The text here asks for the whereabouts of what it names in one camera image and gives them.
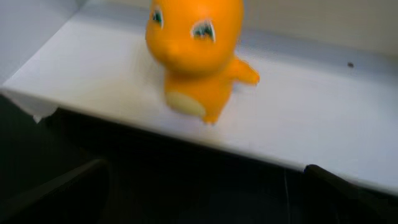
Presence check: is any white shelf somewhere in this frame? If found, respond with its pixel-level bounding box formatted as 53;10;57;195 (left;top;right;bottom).
0;0;398;197

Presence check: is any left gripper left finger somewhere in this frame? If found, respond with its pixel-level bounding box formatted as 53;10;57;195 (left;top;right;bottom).
0;158;110;224

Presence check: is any orange dinosaur toy figure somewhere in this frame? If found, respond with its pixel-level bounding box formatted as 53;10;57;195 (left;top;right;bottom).
144;0;261;126

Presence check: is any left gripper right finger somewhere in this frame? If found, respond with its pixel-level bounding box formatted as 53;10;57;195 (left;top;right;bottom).
302;164;398;224

